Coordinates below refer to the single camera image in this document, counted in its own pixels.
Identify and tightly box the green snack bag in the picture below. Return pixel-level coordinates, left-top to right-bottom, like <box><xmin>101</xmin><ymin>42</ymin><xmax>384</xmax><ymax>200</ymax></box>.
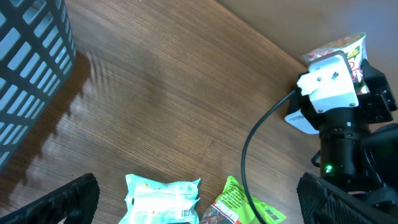
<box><xmin>200</xmin><ymin>175</ymin><xmax>286</xmax><ymax>224</ymax></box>

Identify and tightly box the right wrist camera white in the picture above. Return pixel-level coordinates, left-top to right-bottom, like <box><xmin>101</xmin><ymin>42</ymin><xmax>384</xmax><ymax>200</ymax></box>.
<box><xmin>297</xmin><ymin>50</ymin><xmax>359</xmax><ymax>113</ymax></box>

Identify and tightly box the instant noodle cup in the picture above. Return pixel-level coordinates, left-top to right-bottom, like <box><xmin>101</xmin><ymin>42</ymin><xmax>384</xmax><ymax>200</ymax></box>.
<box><xmin>300</xmin><ymin>32</ymin><xmax>370</xmax><ymax>95</ymax></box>

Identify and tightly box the grey plastic mesh basket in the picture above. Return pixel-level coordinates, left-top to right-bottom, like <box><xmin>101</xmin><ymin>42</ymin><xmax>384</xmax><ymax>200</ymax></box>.
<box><xmin>1</xmin><ymin>0</ymin><xmax>76</xmax><ymax>166</ymax></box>

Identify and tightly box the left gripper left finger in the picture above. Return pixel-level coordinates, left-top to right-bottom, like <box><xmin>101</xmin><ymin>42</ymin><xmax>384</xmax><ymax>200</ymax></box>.
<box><xmin>1</xmin><ymin>173</ymin><xmax>100</xmax><ymax>224</ymax></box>

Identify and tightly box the light blue tissue pack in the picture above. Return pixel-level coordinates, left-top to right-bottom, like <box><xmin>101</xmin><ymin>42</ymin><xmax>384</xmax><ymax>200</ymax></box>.
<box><xmin>119</xmin><ymin>174</ymin><xmax>200</xmax><ymax>224</ymax></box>

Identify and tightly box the right camera black cable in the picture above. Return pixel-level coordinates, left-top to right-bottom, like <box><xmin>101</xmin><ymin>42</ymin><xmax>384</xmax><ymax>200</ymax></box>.
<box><xmin>241</xmin><ymin>88</ymin><xmax>300</xmax><ymax>224</ymax></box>

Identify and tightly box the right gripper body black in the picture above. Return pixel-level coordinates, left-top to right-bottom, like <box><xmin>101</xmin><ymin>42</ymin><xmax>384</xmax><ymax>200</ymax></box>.
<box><xmin>289</xmin><ymin>60</ymin><xmax>397</xmax><ymax>131</ymax></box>

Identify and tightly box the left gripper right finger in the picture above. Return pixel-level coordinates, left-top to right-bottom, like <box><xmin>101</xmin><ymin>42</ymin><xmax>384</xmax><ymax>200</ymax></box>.
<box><xmin>297</xmin><ymin>173</ymin><xmax>397</xmax><ymax>224</ymax></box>

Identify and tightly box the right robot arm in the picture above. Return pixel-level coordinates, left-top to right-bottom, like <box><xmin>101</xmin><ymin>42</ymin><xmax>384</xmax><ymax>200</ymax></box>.
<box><xmin>288</xmin><ymin>60</ymin><xmax>397</xmax><ymax>216</ymax></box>

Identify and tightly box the white barcode scanner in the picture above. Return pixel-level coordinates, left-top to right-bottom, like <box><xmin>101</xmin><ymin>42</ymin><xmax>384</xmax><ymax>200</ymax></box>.
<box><xmin>284</xmin><ymin>110</ymin><xmax>319</xmax><ymax>134</ymax></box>

